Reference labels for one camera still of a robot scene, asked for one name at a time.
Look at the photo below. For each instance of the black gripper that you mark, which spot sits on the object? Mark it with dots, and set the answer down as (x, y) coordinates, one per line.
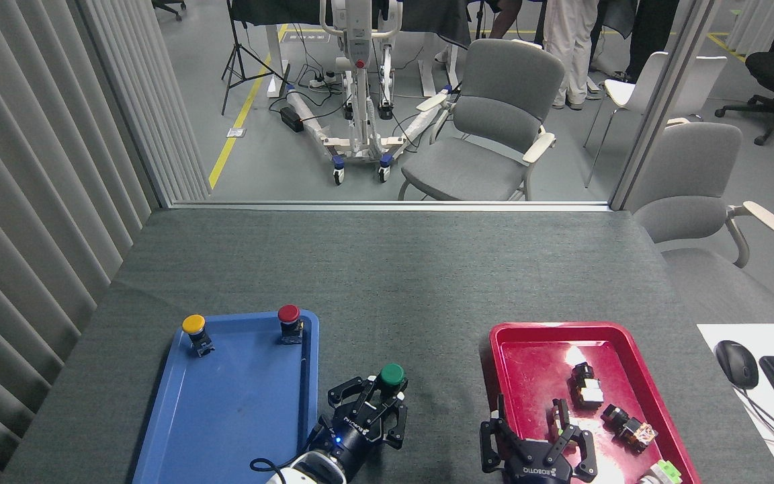
(347, 440)
(538, 464)

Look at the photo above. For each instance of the green push button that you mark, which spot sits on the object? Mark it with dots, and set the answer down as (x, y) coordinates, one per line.
(392, 374)

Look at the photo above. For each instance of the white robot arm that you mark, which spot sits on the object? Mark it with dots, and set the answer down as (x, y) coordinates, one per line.
(306, 469)

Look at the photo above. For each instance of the red push button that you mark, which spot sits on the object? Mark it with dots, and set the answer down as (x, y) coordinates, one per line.
(289, 317)

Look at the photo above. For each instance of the yellow push button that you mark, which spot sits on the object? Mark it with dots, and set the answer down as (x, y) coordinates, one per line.
(194, 328)

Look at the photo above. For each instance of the red plastic tray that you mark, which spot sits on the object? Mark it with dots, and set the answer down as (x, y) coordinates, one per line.
(535, 363)

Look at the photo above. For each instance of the blue plastic tray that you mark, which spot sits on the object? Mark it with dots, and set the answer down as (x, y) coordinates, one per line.
(239, 403)

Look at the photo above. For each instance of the black computer mouse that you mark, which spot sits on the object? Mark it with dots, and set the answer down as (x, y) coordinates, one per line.
(736, 363)

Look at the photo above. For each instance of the black power adapter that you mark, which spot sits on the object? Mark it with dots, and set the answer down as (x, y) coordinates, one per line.
(291, 119)

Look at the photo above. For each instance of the grey armchair with beige armrests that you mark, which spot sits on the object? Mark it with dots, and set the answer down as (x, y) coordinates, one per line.
(689, 181)
(494, 114)

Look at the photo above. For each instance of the white stand on wheels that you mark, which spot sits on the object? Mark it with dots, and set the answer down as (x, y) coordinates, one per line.
(359, 87)

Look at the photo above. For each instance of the white power strip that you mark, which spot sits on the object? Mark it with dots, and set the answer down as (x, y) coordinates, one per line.
(323, 79)

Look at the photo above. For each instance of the white plastic chair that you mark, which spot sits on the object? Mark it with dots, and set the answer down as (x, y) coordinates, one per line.
(639, 87)

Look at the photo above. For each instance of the black tripod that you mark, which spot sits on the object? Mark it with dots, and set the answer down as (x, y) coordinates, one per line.
(236, 60)

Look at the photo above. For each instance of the black cloth covered table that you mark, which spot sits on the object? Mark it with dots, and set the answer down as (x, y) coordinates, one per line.
(273, 12)

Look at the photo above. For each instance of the person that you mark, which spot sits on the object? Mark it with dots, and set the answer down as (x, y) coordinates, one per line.
(504, 17)
(649, 33)

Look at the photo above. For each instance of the black and white switch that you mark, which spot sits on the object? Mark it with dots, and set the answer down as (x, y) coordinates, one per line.
(586, 386)

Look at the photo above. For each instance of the black switch with amber block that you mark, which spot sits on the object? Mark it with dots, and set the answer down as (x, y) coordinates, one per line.
(629, 429)

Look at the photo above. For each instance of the white and green switch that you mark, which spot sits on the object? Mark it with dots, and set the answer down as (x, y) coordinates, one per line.
(662, 472)

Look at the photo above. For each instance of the silver post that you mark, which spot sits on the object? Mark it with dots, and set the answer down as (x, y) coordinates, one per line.
(662, 101)

